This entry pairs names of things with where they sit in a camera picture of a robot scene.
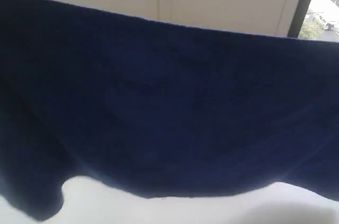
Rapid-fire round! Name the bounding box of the blue microfiber towel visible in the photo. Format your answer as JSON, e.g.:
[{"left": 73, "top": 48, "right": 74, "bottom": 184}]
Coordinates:
[{"left": 1, "top": 0, "right": 338, "bottom": 221}]

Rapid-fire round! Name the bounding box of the dark window frame post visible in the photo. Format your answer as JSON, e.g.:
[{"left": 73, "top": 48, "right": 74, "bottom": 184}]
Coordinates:
[{"left": 287, "top": 0, "right": 311, "bottom": 38}]

